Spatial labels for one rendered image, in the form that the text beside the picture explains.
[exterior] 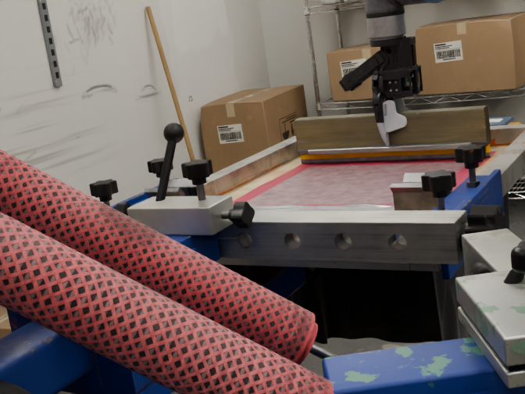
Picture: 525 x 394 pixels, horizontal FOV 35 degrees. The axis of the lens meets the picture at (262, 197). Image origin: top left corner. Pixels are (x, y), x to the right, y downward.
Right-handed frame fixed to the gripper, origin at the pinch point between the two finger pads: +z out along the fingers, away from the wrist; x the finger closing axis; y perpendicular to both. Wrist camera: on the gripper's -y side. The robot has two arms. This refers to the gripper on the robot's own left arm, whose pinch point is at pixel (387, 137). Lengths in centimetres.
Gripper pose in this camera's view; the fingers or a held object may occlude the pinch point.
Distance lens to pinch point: 173.5
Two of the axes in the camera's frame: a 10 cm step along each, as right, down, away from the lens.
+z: 1.4, 9.6, 2.3
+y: 8.7, -0.1, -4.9
